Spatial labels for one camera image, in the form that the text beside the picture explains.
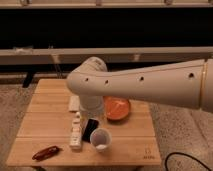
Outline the wooden table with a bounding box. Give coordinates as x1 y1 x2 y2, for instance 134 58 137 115
6 79 161 166

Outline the black phone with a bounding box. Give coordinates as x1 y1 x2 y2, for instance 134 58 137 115
82 119 99 142

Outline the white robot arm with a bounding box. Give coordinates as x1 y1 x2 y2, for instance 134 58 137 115
67 57 213 116

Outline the black floor cable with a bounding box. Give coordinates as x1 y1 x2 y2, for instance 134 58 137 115
164 151 212 171

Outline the clear plastic cup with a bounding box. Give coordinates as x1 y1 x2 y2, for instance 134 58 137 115
90 128 112 152

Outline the white rectangular box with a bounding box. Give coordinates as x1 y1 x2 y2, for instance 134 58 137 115
68 96 80 112

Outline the long wooden shelf rail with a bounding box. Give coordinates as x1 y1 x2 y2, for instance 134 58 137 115
0 46 213 65

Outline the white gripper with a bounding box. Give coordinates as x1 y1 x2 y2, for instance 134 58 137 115
79 95 104 119

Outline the white plastic bottle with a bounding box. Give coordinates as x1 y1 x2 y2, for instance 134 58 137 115
70 112 82 150

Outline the orange bowl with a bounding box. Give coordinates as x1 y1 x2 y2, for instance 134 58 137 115
104 96 130 121

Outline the red-brown chili pepper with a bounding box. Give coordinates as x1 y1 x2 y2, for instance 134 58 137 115
32 146 60 161

